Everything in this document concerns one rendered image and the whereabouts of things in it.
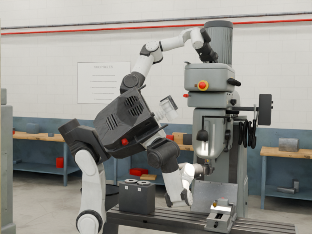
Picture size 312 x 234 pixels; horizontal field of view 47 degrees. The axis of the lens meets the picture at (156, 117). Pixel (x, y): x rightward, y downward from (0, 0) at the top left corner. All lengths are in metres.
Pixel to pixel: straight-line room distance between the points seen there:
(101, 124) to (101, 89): 5.45
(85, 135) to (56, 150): 5.99
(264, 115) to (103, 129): 1.13
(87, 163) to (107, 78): 5.40
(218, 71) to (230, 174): 0.91
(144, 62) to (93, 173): 0.68
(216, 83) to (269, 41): 4.52
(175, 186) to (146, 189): 0.58
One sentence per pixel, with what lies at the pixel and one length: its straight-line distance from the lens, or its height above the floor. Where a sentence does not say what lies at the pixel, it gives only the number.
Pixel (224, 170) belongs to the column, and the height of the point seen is 1.16.
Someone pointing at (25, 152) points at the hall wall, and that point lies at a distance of 8.36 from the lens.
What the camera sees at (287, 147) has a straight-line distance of 5.97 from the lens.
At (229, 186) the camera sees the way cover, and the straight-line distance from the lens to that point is 2.70.
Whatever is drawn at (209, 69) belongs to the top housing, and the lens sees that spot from 2.07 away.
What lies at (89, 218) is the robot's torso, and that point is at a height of 1.05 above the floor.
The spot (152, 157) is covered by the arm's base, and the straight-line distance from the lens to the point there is 1.75.
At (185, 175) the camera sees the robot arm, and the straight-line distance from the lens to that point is 2.06.
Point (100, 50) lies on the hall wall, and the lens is 7.34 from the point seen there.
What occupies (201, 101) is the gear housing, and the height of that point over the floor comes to 1.67.
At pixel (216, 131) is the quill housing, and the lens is 2.20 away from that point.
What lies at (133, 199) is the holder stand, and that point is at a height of 1.00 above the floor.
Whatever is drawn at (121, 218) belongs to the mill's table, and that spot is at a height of 0.87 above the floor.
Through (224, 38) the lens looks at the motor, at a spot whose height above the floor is 2.09.
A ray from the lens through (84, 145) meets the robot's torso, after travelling 1.91.
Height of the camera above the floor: 1.69
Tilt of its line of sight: 3 degrees down
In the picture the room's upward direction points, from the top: 1 degrees clockwise
